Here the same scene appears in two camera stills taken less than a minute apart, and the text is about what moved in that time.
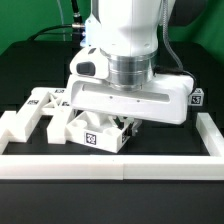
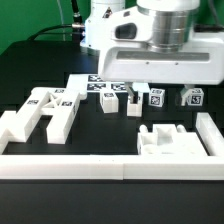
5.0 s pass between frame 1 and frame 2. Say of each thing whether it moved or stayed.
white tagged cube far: stayed
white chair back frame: stayed
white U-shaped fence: stayed
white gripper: moved
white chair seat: moved
